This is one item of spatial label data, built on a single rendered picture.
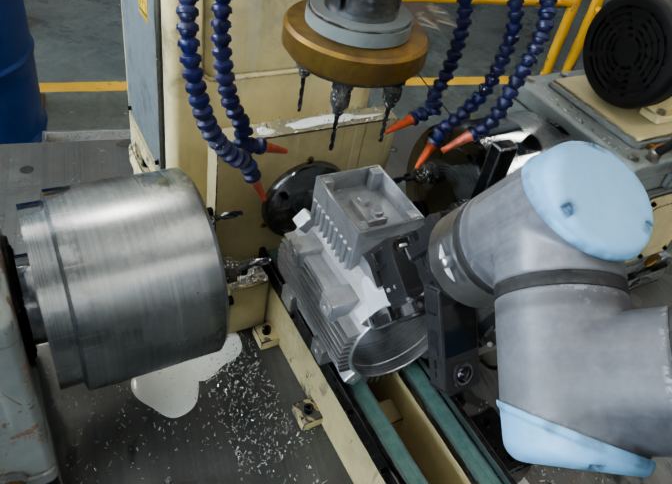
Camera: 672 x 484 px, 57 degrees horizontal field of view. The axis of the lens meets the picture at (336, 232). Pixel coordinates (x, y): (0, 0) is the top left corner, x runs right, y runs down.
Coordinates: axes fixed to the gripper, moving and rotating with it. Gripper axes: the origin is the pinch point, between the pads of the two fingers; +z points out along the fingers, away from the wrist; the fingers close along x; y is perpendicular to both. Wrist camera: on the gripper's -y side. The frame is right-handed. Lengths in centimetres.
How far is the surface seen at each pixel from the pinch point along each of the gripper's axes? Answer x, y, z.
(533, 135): -38.1, 20.4, 3.0
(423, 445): -9.0, -17.5, 17.2
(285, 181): -1.6, 25.3, 16.6
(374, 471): 1.1, -17.2, 13.3
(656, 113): -63, 19, 0
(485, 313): -17.9, -2.9, 4.1
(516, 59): -270, 144, 209
